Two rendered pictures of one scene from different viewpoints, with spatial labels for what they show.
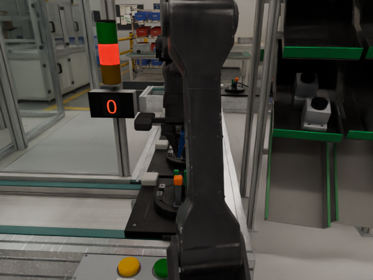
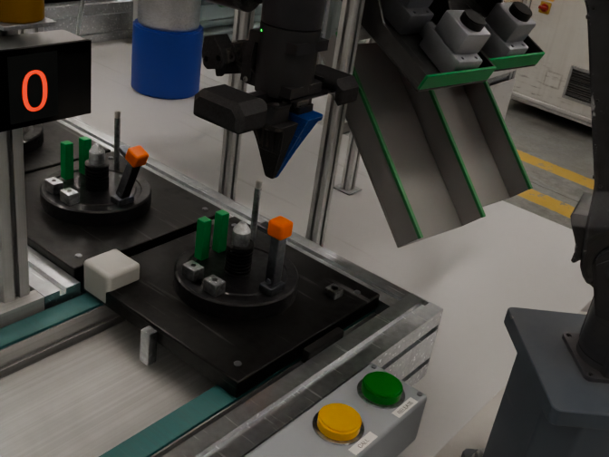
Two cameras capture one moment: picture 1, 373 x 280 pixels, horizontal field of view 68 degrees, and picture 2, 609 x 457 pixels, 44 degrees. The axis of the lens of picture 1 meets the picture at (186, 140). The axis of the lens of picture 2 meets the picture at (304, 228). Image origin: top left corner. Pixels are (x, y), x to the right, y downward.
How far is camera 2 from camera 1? 0.62 m
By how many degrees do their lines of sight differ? 52
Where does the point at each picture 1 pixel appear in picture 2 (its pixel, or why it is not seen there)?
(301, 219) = (436, 223)
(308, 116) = (464, 45)
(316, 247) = (408, 272)
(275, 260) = not seen: hidden behind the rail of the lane
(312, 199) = (435, 187)
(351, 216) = not seen: hidden behind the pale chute
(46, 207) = not seen: outside the picture
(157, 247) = (318, 373)
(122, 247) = (265, 413)
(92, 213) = (41, 418)
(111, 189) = (20, 343)
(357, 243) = (434, 244)
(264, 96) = (353, 16)
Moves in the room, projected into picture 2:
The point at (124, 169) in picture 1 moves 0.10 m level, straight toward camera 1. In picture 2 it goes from (20, 274) to (101, 305)
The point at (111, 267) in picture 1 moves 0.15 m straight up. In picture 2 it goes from (314, 444) to (341, 304)
